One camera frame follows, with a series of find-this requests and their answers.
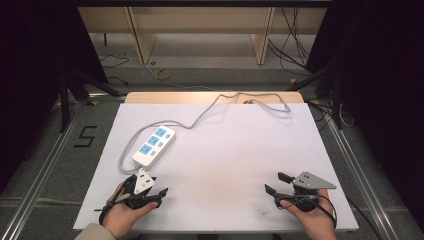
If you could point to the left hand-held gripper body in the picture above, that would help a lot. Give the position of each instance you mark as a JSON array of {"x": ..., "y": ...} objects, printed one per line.
[{"x": 144, "y": 182}]

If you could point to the person's left hand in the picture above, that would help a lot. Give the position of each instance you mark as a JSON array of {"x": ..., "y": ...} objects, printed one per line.
[{"x": 123, "y": 216}]

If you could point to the white blue power strip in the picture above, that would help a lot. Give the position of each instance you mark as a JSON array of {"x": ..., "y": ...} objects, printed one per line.
[{"x": 154, "y": 146}]

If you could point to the white table sheet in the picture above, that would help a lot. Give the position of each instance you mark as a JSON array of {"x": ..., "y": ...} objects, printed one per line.
[{"x": 226, "y": 160}]

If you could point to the light wooden desk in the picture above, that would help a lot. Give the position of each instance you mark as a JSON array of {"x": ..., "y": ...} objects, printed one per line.
[{"x": 200, "y": 23}]

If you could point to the black curtain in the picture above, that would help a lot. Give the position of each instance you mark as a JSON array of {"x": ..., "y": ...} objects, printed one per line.
[
  {"x": 383, "y": 100},
  {"x": 36, "y": 80}
]

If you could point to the yellow tape roll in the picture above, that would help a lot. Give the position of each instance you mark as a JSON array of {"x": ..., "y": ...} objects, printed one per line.
[{"x": 163, "y": 74}]

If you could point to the person's right hand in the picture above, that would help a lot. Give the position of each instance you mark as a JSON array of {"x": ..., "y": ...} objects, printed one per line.
[{"x": 313, "y": 220}]

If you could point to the aluminium floor rail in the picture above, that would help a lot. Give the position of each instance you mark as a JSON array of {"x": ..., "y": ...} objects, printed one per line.
[
  {"x": 363, "y": 186},
  {"x": 36, "y": 186}
]

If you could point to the black metal stand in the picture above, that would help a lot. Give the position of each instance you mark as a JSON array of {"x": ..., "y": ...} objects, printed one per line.
[
  {"x": 71, "y": 90},
  {"x": 328, "y": 83}
]

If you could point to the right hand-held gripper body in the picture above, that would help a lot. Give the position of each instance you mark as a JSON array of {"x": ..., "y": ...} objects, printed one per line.
[{"x": 310, "y": 186}]

